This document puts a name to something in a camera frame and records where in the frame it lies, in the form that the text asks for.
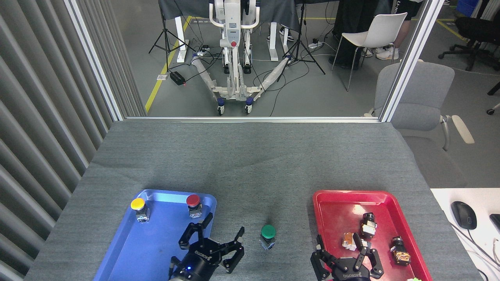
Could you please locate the red push button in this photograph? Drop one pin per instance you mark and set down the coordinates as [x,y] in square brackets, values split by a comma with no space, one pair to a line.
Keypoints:
[193,200]

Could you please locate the white plastic chair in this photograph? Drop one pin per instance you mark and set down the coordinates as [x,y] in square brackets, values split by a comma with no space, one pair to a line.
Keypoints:
[384,29]

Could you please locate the yellow push button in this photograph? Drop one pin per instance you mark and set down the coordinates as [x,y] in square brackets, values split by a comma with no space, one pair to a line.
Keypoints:
[138,203]

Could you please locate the grey office chair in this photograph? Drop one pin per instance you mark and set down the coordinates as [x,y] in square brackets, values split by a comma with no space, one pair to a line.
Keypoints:
[418,101]

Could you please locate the black computer mouse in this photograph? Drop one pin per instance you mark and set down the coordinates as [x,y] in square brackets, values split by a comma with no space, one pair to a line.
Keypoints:
[463,214]

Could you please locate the silver frame post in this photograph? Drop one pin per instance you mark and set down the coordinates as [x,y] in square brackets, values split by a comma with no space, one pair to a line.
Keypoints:
[410,62]
[95,62]

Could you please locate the black box with red light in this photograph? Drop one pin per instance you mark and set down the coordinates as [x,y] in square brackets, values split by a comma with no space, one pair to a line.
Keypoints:
[177,78]

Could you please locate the blue plastic tray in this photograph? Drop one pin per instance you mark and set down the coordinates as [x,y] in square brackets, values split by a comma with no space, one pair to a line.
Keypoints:
[148,246]

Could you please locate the grey felt table cover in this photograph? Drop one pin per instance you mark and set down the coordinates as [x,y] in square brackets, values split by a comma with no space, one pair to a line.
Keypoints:
[254,164]

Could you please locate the black keyboard corner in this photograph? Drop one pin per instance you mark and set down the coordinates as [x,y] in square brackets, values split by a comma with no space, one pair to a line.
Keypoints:
[496,223]

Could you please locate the white power strip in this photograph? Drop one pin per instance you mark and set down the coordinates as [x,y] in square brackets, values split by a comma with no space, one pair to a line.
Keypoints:
[204,50]
[315,45]

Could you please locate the white side table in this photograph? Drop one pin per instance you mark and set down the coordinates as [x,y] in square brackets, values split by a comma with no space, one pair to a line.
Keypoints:
[484,249]

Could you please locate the black chair caster leg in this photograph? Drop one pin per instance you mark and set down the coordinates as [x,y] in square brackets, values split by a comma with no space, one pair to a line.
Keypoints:
[493,107]

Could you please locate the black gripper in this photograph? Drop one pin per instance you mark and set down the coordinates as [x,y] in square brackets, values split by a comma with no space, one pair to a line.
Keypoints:
[349,273]
[199,259]

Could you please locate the red plastic tray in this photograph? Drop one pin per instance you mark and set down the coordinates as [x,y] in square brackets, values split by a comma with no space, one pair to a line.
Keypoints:
[336,218]

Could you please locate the black office chair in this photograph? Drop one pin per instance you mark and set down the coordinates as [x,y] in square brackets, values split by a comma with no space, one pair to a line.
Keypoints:
[474,29]

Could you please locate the white stand on wheels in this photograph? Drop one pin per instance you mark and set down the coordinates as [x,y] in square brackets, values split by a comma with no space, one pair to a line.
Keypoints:
[233,39]

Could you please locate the blue bin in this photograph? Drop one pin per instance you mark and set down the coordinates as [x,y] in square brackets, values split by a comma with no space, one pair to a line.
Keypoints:
[466,7]

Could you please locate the green push button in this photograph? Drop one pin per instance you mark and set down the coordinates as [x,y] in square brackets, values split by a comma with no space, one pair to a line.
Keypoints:
[268,232]

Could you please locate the orange and white switch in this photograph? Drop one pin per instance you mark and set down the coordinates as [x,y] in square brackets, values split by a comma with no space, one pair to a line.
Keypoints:
[350,241]

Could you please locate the black and gold switch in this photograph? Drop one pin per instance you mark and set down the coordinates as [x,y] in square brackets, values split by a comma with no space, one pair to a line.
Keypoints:
[400,251]

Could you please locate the black tripod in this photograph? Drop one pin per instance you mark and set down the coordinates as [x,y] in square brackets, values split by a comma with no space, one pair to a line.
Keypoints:
[167,39]
[300,43]

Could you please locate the silver frame rail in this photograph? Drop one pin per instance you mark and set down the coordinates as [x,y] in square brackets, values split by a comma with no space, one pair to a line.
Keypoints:
[254,119]

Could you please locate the black knob switch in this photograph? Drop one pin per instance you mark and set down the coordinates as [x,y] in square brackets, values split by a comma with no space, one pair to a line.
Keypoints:
[368,226]

